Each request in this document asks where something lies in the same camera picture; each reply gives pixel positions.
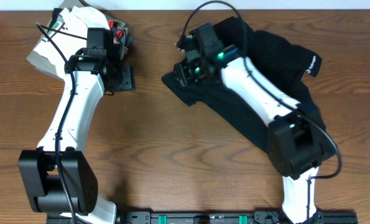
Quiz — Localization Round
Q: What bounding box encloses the olive folded garment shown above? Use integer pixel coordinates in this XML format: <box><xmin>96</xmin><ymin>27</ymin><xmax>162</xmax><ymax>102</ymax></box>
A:
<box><xmin>26</xmin><ymin>0</ymin><xmax>130</xmax><ymax>78</ymax></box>

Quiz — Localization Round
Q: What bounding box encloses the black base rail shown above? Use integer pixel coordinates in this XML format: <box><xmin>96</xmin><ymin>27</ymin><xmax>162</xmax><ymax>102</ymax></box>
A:
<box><xmin>116</xmin><ymin>210</ymin><xmax>358</xmax><ymax>224</ymax></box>

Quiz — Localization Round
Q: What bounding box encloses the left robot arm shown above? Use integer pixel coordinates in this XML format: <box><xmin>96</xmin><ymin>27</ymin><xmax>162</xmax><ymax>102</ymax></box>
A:
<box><xmin>18</xmin><ymin>27</ymin><xmax>136</xmax><ymax>223</ymax></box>

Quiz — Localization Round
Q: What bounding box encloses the white folded garment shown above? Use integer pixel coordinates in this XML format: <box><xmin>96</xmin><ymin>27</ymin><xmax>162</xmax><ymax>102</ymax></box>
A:
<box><xmin>28</xmin><ymin>6</ymin><xmax>109</xmax><ymax>80</ymax></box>

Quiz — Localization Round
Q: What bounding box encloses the red and grey folded garment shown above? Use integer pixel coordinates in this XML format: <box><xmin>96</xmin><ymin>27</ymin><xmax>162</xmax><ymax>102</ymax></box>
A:
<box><xmin>108</xmin><ymin>19</ymin><xmax>134</xmax><ymax>60</ymax></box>

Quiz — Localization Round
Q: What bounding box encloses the black t-shirt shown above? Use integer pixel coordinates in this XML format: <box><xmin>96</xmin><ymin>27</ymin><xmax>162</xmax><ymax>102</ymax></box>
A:
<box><xmin>161</xmin><ymin>16</ymin><xmax>336</xmax><ymax>161</ymax></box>

